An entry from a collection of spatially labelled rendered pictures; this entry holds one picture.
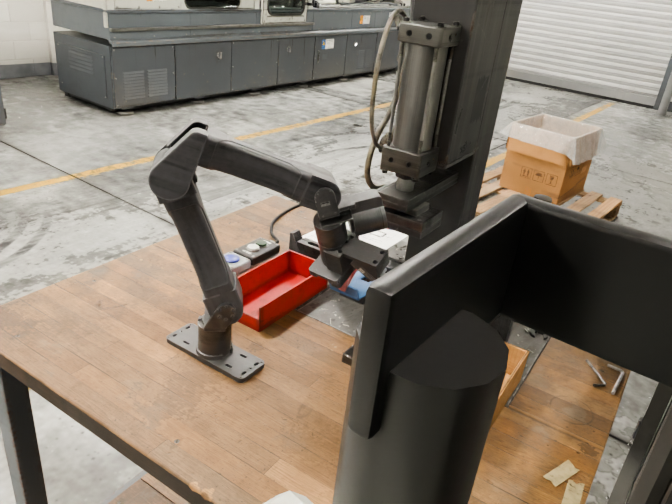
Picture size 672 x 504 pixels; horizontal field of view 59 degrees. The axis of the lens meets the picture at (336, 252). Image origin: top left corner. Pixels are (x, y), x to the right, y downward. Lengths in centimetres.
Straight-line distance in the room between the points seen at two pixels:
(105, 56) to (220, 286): 524
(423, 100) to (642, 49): 926
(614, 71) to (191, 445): 986
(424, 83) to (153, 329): 72
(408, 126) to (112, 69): 512
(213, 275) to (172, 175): 20
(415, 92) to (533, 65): 965
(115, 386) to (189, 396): 13
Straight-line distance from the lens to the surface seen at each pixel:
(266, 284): 139
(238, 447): 99
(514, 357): 121
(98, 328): 127
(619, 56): 1044
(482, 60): 130
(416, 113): 118
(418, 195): 123
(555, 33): 1068
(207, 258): 104
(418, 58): 116
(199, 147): 94
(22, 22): 791
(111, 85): 619
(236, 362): 114
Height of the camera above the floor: 161
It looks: 27 degrees down
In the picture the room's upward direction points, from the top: 6 degrees clockwise
